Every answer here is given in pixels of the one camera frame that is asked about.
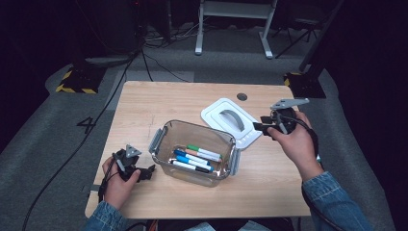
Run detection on person's right hand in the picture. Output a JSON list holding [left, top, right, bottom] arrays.
[[268, 110, 325, 183]]

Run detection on left hand-held gripper black cable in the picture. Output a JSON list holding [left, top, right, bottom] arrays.
[[97, 155, 120, 203]]

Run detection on thin black floor cable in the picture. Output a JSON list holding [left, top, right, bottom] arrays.
[[140, 52, 191, 84]]

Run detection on light blue marker pen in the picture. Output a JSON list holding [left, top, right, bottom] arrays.
[[175, 154, 216, 172]]

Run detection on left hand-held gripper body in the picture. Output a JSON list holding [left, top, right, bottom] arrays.
[[112, 143, 142, 182]]

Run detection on black yellow striped stand base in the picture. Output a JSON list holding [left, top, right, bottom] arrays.
[[55, 65, 108, 95], [283, 70, 327, 99]]

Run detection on white desk frame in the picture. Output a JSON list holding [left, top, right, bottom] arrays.
[[194, 0, 279, 60]]

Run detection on person's legs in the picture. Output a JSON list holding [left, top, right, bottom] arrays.
[[186, 220, 273, 231]]

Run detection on dark equipment cabinet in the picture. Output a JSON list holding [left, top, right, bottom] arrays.
[[105, 0, 143, 55]]

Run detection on person's left hand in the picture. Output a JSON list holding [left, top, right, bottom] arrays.
[[101, 156, 141, 211]]

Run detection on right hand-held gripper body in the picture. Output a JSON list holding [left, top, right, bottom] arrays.
[[268, 97, 311, 139]]

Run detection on dark blue marker pen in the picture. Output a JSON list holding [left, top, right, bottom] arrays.
[[172, 148, 211, 166]]

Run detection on dark metal stand post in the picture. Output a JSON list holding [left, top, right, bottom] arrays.
[[299, 0, 345, 73]]

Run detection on tangle of floor cables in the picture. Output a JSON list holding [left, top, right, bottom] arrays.
[[143, 25, 206, 49]]

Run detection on white container lid grey handle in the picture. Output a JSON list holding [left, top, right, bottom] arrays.
[[200, 97, 264, 151]]

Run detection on hand-held gripper black cable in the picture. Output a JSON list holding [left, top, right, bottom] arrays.
[[272, 114, 349, 231], [97, 155, 120, 203]]

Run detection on right hand-held gripper black cable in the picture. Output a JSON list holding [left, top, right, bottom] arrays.
[[272, 114, 349, 231]]

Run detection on long black floor cable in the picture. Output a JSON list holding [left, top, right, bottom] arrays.
[[21, 52, 142, 231]]

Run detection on clear plastic storage container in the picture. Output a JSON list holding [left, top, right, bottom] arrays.
[[148, 118, 241, 189]]

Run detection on peach marker pen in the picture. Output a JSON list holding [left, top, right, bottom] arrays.
[[185, 147, 223, 164]]

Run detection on black marker pen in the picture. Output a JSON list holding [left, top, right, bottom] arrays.
[[171, 159, 211, 174]]

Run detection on black tripod stand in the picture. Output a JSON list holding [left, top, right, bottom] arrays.
[[274, 13, 325, 60]]

